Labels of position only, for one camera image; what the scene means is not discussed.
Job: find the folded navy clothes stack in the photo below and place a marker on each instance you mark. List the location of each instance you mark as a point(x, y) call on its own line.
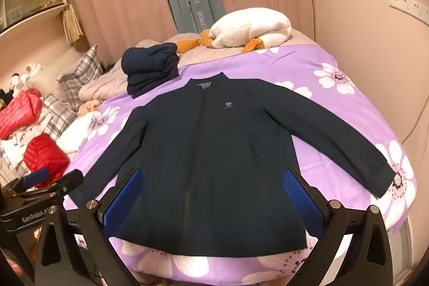
point(147, 68)

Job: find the navy zip jacket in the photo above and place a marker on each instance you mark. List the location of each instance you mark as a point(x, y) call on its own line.
point(218, 155)

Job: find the white wall socket strip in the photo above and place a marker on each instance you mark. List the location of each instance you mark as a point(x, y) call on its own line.
point(407, 6)

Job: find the white cloth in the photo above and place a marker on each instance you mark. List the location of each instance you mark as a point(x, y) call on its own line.
point(78, 133)

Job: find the beige cushion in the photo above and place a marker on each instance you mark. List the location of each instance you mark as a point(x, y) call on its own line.
point(50, 73)

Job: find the white goose plush toy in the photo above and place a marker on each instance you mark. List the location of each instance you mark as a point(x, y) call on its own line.
point(251, 26)

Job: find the beige hanging tassel bundle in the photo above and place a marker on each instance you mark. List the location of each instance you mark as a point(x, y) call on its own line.
point(72, 24)

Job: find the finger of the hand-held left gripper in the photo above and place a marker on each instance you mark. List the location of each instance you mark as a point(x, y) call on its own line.
point(72, 181)
point(35, 178)

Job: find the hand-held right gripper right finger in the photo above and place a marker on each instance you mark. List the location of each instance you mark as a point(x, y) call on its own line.
point(301, 195)

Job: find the small white plush toys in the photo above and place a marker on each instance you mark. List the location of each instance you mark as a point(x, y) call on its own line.
point(23, 76)

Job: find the pinkish beige quilt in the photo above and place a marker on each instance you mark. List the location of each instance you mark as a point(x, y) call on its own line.
point(201, 53)

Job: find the purple floral bedsheet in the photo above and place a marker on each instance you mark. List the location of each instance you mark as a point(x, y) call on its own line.
point(301, 65)

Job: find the grey plaid pillow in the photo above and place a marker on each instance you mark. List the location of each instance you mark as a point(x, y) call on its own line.
point(82, 71)
point(55, 113)

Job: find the peach cloth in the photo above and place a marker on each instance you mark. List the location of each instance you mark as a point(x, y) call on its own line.
point(89, 106)

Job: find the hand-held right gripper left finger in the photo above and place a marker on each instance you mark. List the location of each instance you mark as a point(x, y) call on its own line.
point(122, 195)

